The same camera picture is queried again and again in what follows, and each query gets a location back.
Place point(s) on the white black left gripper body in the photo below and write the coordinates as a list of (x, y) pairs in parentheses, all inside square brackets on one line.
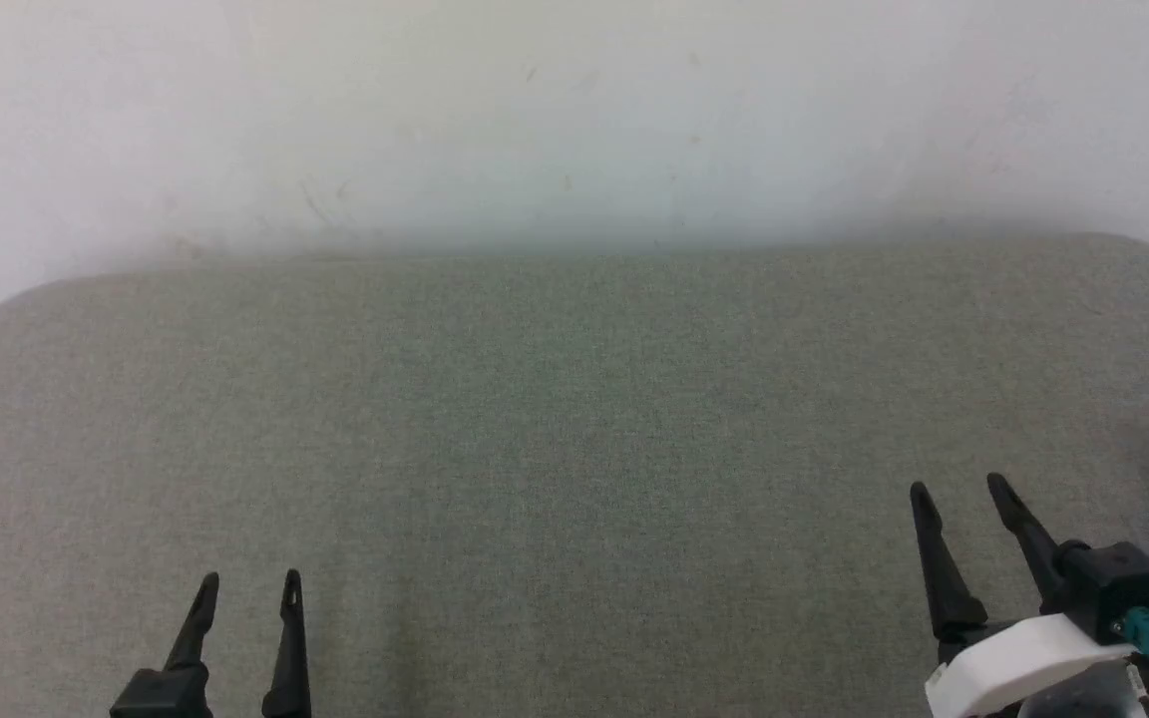
[(161, 695)]

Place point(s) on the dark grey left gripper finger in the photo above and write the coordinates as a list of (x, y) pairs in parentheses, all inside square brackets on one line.
[(289, 648), (193, 628)]

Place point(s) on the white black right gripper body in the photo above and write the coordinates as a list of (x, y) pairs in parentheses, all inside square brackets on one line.
[(1023, 653)]

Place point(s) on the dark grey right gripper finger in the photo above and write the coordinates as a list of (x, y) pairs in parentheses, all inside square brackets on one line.
[(1028, 538), (942, 568)]

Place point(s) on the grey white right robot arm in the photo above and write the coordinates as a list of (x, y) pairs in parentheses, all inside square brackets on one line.
[(1083, 696)]

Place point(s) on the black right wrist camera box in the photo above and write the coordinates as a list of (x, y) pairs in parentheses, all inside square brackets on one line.
[(1118, 588)]

